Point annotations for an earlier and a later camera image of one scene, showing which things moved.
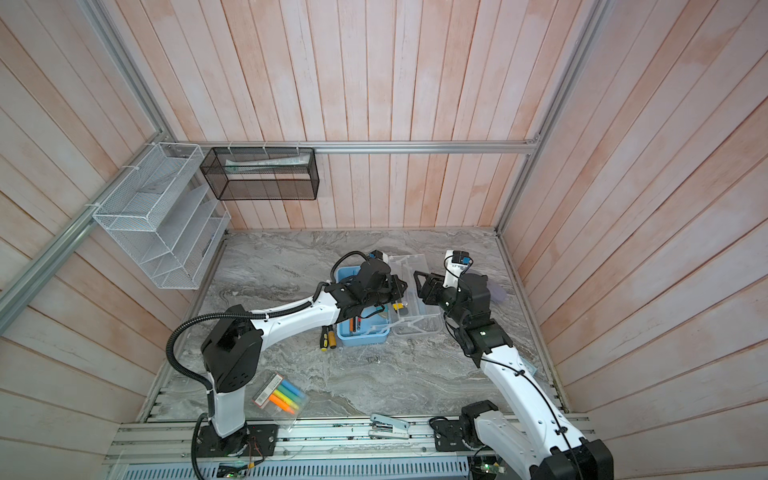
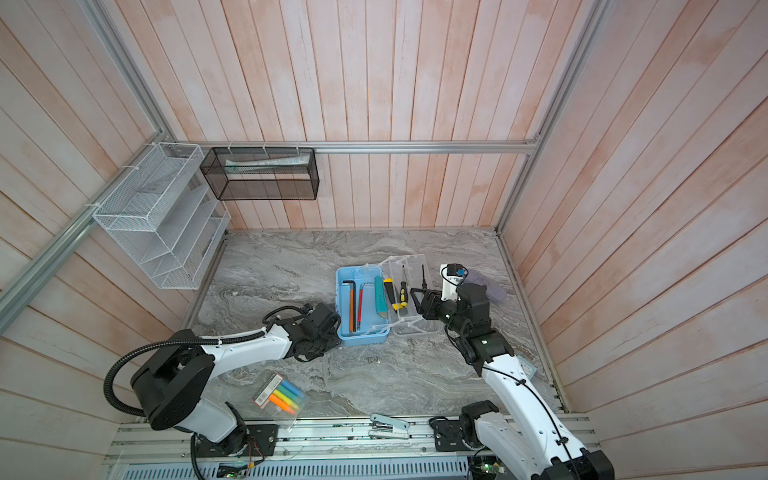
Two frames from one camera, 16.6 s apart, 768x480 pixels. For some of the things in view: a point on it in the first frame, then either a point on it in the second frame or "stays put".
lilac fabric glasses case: (498, 293) stays put
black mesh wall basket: (262, 173) stays put
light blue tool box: (366, 327) stays put
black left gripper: (398, 289) to (334, 339)
